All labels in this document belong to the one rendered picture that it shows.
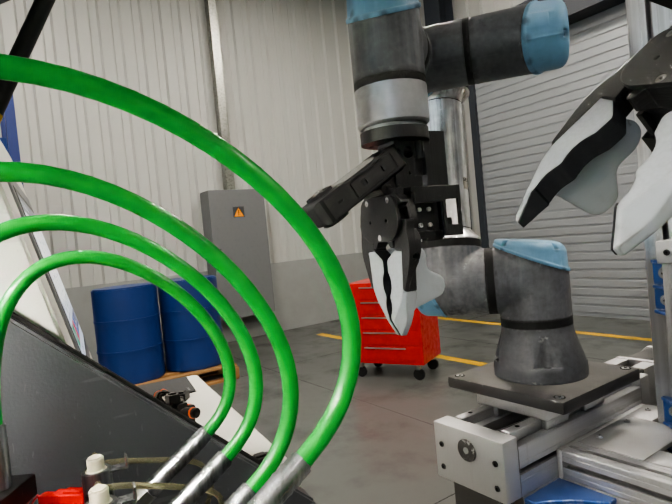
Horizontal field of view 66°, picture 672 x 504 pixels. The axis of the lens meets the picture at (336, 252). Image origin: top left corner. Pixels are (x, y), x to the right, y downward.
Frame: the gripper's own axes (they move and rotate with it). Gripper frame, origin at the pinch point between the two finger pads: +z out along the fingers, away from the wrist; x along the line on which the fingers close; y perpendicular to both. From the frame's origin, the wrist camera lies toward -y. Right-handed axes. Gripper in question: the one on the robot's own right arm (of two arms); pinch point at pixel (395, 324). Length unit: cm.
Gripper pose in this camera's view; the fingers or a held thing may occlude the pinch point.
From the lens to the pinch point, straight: 54.8
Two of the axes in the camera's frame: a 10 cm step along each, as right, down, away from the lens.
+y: 8.9, -1.0, 4.5
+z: 1.0, 9.9, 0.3
